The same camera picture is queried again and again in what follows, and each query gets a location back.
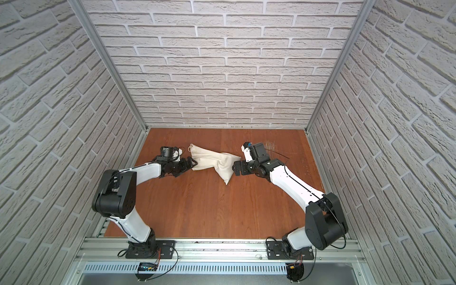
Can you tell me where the beige cloth soil bag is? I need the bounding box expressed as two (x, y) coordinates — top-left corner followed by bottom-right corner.
(188, 144), (241, 185)

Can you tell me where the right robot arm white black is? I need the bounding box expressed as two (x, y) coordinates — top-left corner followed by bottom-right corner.
(232, 159), (348, 254)

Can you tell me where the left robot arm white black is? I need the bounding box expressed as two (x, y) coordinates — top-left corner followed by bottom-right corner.
(91, 156), (198, 244)

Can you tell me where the left controller board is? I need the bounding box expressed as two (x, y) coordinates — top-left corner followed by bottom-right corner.
(135, 262), (158, 281)

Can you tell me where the controller board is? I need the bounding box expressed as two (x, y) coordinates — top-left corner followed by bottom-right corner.
(286, 263), (305, 283)
(135, 262), (158, 281)

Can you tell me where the right controller board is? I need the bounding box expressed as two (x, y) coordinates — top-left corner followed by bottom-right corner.
(286, 263), (305, 283)

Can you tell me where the vent grille strip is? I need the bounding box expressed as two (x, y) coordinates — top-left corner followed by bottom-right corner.
(83, 262), (286, 275)

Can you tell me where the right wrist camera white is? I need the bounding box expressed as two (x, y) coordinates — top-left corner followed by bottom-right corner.
(241, 142), (270, 163)

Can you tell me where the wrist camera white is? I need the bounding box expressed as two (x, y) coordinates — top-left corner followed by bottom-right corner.
(157, 147), (182, 162)
(241, 142), (270, 163)

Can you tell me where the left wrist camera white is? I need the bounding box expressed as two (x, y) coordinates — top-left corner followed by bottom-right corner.
(157, 147), (182, 162)

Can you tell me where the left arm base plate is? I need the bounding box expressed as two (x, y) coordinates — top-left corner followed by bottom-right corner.
(125, 240), (176, 260)

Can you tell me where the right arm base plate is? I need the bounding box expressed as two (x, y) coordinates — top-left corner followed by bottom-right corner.
(266, 239), (315, 261)

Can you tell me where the aluminium front rail frame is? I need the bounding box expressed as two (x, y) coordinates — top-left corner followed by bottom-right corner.
(63, 237), (375, 285)

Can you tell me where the left corner aluminium post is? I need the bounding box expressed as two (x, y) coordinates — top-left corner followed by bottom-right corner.
(68, 0), (148, 133)

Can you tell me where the corner aluminium post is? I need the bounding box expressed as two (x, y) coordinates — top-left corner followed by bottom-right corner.
(68, 0), (148, 133)
(305, 0), (376, 134)

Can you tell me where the right corner aluminium post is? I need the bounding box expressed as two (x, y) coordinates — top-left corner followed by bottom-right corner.
(305, 0), (376, 134)

